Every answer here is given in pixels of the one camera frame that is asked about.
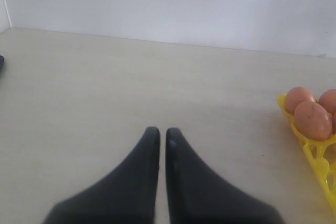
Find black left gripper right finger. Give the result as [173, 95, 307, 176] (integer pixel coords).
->
[165, 127, 284, 223]

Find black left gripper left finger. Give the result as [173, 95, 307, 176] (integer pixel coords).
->
[44, 126, 160, 223]

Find yellow plastic egg tray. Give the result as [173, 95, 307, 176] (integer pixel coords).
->
[277, 93, 335, 212]

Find brown egg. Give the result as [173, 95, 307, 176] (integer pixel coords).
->
[293, 101, 332, 141]
[332, 113, 336, 134]

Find brown egg packed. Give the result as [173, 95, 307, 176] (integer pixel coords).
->
[318, 88, 336, 116]
[284, 86, 316, 114]

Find dark cloth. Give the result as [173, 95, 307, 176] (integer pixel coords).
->
[0, 56, 5, 72]

